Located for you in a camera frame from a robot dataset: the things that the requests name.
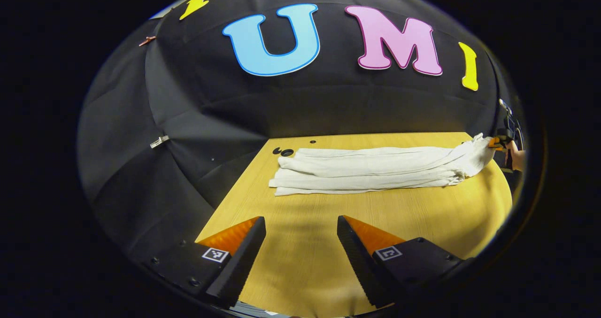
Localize white jeans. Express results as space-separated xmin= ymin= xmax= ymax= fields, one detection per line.
xmin=269 ymin=132 xmax=496 ymax=197

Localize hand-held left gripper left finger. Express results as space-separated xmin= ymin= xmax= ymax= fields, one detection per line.
xmin=141 ymin=216 xmax=267 ymax=309

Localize black backdrop cloth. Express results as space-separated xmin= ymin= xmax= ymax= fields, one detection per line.
xmin=77 ymin=0 xmax=522 ymax=262

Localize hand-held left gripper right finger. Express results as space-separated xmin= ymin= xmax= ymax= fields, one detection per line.
xmin=337 ymin=215 xmax=470 ymax=309

